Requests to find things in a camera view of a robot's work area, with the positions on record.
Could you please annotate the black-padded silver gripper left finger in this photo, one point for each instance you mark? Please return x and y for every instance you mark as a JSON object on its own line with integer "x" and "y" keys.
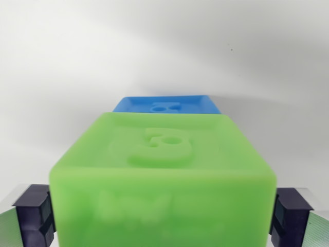
{"x": 28, "y": 216}

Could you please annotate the black-padded silver gripper right finger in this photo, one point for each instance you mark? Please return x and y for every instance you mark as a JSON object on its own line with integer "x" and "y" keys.
{"x": 295, "y": 218}

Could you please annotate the green embossed cube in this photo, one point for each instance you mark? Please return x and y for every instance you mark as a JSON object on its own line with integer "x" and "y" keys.
{"x": 162, "y": 180}

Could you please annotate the blue embossed cube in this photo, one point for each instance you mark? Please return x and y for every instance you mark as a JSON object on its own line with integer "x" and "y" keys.
{"x": 136, "y": 104}

